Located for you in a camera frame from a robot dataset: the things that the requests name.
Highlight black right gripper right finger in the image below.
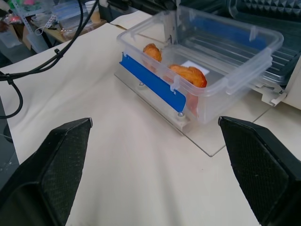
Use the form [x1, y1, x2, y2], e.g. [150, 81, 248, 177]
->
[218, 116, 301, 226]

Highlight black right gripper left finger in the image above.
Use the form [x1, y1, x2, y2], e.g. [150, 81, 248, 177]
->
[0, 117, 93, 226]

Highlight clear plastic food container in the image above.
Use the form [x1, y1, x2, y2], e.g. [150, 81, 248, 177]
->
[117, 5, 285, 125]

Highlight golden pastry piece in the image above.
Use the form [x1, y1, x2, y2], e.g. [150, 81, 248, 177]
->
[168, 64, 208, 88]
[143, 43, 163, 63]

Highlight metal shelving rack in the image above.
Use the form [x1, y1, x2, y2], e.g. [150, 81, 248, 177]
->
[0, 0, 59, 54]

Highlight paper cup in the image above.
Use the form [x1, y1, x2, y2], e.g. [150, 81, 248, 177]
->
[84, 0, 102, 24]

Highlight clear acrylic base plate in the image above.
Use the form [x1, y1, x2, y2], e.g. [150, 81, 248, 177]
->
[114, 60, 227, 157]

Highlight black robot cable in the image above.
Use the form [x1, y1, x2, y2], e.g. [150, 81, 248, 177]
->
[0, 0, 99, 120]

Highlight blue plastic guide bracket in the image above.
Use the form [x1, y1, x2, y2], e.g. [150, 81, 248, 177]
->
[180, 14, 266, 51]
[119, 52, 187, 113]

